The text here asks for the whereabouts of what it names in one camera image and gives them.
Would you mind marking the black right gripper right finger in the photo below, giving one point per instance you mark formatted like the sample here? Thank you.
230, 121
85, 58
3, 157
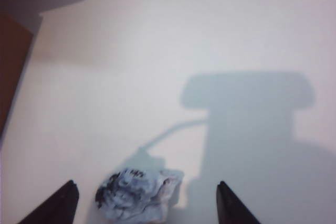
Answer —
231, 208

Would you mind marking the open brown cardboard box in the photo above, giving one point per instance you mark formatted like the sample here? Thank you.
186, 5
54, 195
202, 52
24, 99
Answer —
13, 64

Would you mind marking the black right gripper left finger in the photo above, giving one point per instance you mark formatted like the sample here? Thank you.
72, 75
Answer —
59, 205

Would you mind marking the black-scribbled paper ball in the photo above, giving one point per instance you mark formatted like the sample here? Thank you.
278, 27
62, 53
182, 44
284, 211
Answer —
131, 195

